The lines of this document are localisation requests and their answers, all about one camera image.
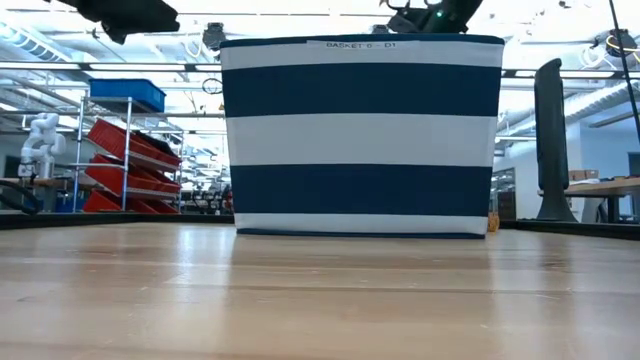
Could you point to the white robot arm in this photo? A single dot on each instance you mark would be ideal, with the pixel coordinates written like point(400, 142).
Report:
point(42, 145)

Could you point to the blue storage bin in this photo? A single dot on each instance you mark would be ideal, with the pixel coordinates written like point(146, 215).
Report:
point(127, 95)

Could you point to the red storage bin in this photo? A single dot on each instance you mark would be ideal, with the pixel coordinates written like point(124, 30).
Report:
point(130, 177)
point(107, 204)
point(135, 145)

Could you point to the navy white striped fabric basket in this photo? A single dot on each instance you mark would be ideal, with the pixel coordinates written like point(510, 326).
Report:
point(360, 140)

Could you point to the metal shelf rack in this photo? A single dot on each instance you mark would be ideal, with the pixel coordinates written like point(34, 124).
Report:
point(127, 150)

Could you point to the thin black slanted rod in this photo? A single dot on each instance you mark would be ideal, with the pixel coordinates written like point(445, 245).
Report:
point(625, 65)

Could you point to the small orange object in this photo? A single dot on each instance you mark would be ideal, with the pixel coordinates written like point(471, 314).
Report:
point(494, 222)

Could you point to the cardboard boxes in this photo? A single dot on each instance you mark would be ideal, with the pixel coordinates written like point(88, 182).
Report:
point(584, 175)

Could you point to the wooden background table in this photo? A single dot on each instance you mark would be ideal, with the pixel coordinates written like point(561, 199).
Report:
point(605, 189)

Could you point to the black ceiling camera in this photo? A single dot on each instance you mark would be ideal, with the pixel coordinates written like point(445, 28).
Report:
point(215, 36)

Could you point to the black upright post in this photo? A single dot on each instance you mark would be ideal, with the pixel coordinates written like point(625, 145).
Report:
point(550, 140)

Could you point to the black metal table frame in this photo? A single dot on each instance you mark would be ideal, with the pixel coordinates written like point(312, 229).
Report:
point(100, 220)

